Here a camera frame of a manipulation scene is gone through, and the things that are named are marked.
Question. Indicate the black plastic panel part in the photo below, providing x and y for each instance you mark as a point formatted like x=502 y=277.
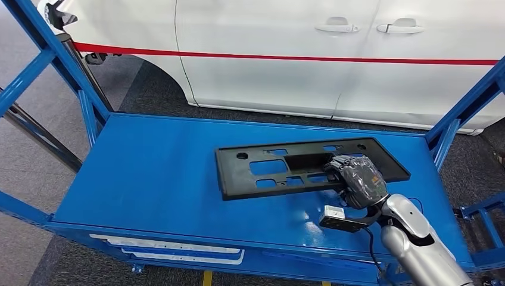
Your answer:
x=236 y=177

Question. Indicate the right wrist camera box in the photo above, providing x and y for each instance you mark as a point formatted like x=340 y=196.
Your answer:
x=334 y=213

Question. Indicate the black stanchion post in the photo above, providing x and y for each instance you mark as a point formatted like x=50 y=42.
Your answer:
x=39 y=134

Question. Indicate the white plastic bin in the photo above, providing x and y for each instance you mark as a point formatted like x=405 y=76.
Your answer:
x=165 y=244
x=189 y=260

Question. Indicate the dark barrier pole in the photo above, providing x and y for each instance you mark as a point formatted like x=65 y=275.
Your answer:
x=87 y=73

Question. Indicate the white car with red stripe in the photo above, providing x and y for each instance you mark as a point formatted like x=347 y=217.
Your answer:
x=276 y=79

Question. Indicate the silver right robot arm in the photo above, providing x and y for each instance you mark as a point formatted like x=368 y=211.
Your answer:
x=414 y=248

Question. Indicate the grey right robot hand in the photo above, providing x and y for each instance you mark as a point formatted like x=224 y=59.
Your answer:
x=363 y=181

